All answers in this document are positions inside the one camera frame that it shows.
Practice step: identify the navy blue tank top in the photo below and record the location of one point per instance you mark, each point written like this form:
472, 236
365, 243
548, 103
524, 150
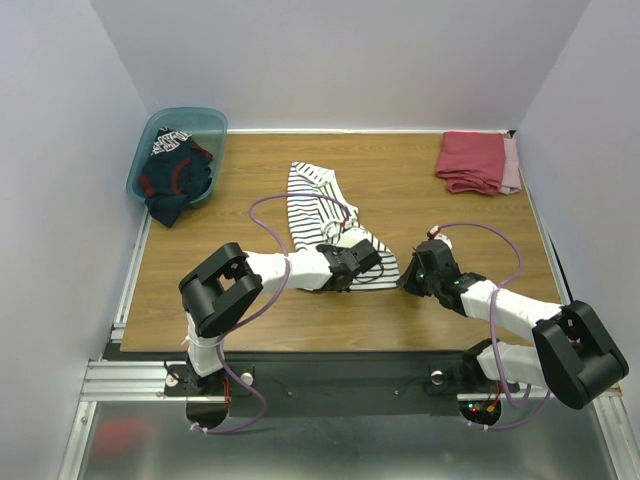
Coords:
176, 173

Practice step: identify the striped white tank top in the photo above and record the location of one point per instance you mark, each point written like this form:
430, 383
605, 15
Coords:
316, 212

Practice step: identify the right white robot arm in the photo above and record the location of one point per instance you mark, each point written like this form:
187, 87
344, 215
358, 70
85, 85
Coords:
568, 351

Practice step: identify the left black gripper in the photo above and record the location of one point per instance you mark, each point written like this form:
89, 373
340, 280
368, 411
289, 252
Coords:
337, 250

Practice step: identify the folded pink tank top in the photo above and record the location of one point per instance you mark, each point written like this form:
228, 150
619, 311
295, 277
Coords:
511, 181

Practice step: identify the folded red tank top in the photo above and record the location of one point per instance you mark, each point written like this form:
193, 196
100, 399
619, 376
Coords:
472, 162

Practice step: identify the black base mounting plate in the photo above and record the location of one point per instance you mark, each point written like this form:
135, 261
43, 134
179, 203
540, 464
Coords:
360, 383

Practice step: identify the aluminium frame rail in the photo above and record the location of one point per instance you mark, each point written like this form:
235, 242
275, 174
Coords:
118, 376

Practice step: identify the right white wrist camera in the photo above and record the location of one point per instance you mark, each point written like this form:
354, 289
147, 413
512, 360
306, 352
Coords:
436, 233

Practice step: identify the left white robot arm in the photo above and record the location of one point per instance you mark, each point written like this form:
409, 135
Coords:
218, 293

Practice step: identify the teal plastic bin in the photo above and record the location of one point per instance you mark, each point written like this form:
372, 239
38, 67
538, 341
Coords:
208, 126

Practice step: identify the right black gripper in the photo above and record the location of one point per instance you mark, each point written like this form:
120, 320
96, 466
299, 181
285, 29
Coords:
413, 279

